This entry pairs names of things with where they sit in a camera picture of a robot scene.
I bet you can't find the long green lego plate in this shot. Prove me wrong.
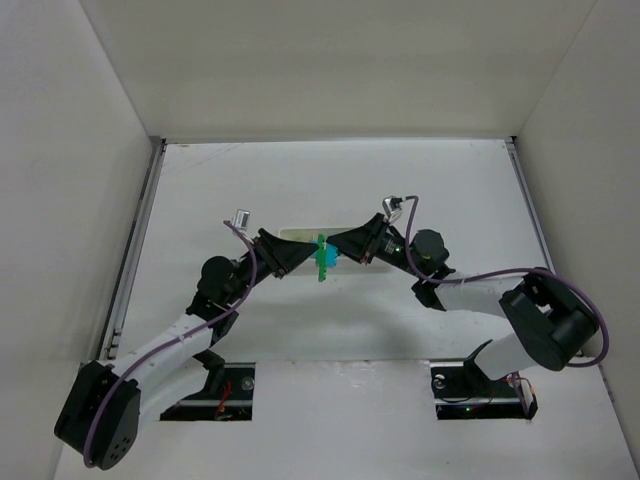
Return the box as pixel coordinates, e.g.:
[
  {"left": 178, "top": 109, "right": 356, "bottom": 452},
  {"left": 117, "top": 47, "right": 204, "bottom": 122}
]
[{"left": 315, "top": 234, "right": 327, "bottom": 283}]

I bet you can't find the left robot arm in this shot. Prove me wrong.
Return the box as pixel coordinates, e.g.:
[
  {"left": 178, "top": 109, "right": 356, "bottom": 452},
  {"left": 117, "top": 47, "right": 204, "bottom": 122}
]
[{"left": 54, "top": 229, "right": 318, "bottom": 470}]

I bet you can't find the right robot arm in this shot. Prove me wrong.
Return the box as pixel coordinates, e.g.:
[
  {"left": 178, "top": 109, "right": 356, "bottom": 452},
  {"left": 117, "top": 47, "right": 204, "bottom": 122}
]
[{"left": 327, "top": 214, "right": 600, "bottom": 380}]

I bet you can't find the white three-compartment tray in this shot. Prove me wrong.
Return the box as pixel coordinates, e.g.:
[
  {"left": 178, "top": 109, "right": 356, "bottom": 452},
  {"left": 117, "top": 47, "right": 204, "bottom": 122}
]
[{"left": 277, "top": 227, "right": 392, "bottom": 277}]

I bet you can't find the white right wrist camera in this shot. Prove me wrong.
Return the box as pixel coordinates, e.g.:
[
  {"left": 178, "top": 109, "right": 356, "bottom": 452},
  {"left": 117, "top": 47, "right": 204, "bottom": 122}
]
[{"left": 382, "top": 196, "right": 405, "bottom": 225}]

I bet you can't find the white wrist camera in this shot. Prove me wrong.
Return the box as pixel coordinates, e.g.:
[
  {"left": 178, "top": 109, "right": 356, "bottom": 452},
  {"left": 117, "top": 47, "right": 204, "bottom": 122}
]
[
  {"left": 231, "top": 209, "right": 250, "bottom": 231},
  {"left": 382, "top": 196, "right": 405, "bottom": 225}
]

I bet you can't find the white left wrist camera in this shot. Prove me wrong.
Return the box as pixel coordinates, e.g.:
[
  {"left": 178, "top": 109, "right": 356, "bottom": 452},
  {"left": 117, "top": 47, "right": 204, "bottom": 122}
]
[{"left": 231, "top": 209, "right": 250, "bottom": 231}]

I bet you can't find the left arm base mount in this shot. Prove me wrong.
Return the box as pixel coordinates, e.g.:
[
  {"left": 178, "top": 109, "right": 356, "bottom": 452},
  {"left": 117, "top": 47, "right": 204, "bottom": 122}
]
[{"left": 159, "top": 350, "right": 256, "bottom": 422}]

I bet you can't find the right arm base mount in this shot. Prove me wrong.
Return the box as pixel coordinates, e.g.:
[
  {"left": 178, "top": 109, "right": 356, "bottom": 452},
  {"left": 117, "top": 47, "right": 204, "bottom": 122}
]
[{"left": 430, "top": 341, "right": 539, "bottom": 421}]

